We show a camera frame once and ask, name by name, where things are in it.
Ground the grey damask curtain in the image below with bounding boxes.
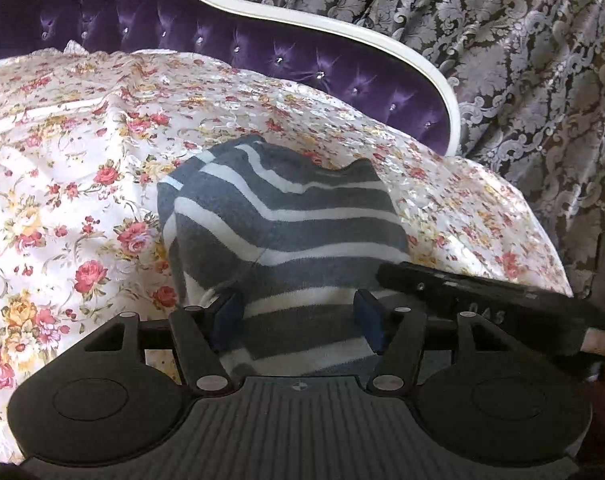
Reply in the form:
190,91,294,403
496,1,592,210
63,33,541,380
248,0,605,295

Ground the floral bed sheet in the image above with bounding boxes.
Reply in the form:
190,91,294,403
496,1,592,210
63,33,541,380
0,42,571,462

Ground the grey white striped garment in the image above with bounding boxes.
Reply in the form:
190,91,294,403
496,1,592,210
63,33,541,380
157,136,409,378

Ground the purple tufted sofa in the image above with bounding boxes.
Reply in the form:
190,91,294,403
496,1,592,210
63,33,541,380
0,0,461,156

